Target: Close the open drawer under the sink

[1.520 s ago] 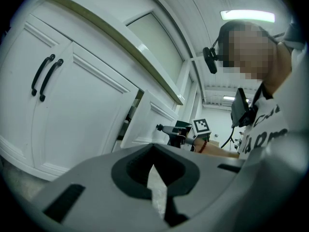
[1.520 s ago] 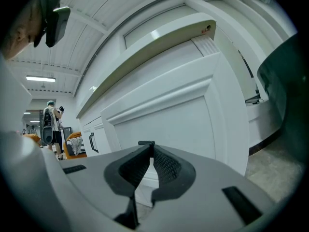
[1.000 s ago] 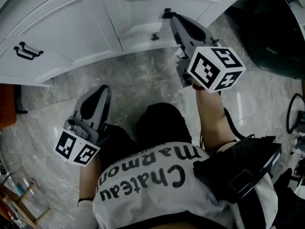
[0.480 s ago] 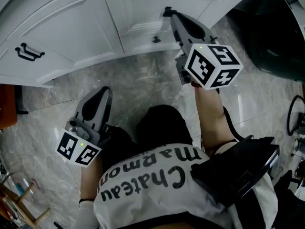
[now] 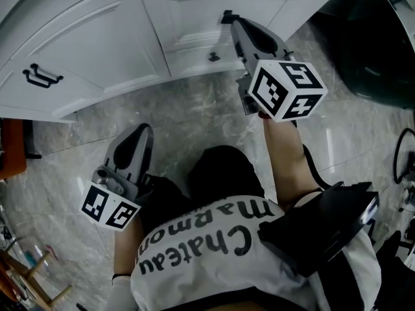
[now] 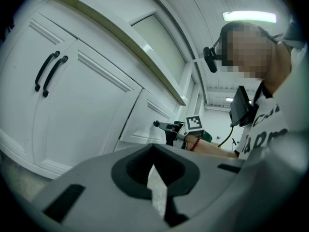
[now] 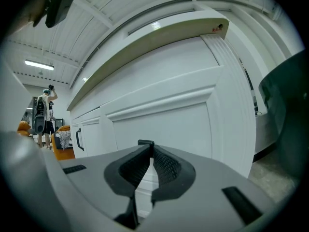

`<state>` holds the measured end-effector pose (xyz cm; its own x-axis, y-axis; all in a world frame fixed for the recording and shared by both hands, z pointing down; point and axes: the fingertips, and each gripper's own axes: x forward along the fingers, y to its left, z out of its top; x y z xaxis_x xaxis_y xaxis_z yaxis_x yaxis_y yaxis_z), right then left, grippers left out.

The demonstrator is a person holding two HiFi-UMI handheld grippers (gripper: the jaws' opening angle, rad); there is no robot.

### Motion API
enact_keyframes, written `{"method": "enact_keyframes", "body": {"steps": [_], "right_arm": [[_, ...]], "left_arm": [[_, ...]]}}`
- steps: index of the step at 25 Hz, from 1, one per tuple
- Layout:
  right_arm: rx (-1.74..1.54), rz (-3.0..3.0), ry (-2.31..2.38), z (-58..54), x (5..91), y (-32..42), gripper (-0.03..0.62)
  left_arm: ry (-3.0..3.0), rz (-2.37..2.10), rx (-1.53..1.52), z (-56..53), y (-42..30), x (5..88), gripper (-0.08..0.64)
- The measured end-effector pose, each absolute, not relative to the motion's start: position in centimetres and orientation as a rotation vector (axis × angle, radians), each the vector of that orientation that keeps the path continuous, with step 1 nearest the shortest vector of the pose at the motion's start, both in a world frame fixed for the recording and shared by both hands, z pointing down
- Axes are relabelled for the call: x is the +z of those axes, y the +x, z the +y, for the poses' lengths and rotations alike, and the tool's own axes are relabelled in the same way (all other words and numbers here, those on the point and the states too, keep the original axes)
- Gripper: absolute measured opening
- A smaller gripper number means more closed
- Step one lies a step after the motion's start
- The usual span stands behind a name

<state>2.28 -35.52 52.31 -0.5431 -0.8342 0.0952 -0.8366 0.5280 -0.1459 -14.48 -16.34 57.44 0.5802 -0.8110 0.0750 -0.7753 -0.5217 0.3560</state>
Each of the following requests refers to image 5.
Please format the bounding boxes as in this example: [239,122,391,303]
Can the black shoulder pack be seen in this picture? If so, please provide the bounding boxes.
[257,181,381,279]

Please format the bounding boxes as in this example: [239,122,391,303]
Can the black trousers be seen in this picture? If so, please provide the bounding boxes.
[137,144,267,236]

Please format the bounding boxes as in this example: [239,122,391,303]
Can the white vanity drawer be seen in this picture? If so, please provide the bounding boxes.
[160,36,250,79]
[137,0,322,50]

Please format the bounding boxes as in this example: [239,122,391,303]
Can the white vanity cabinet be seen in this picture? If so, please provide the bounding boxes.
[0,0,361,123]

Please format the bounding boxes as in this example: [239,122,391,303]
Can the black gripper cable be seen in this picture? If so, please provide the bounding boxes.
[301,143,327,190]

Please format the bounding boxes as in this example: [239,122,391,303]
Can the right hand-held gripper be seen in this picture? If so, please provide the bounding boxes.
[230,17,329,122]

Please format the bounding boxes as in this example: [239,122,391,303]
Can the white printed t-shirt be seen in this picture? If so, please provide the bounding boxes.
[106,196,382,311]

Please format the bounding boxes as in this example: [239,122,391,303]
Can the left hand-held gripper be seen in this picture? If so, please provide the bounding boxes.
[80,123,154,231]

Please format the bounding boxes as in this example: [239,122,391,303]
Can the wooden stool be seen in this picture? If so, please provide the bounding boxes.
[0,249,74,311]

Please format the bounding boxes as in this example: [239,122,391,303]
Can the dark green white bathtub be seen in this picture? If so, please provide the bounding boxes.
[307,0,415,111]

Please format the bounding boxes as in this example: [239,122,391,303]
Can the person's right forearm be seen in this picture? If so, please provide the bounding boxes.
[261,117,325,209]

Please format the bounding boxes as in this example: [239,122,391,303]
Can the black looped hose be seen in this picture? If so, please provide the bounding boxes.
[393,127,415,185]

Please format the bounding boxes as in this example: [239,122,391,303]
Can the black cabinet door handle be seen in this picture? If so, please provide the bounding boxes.
[29,62,65,82]
[21,69,54,89]

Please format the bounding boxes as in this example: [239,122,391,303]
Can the person's left forearm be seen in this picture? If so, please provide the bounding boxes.
[112,220,147,280]

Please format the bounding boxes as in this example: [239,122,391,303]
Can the white cabinet door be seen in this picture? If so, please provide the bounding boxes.
[0,0,172,92]
[0,71,105,123]

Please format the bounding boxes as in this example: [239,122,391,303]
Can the orange chair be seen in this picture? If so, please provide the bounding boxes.
[0,117,43,181]

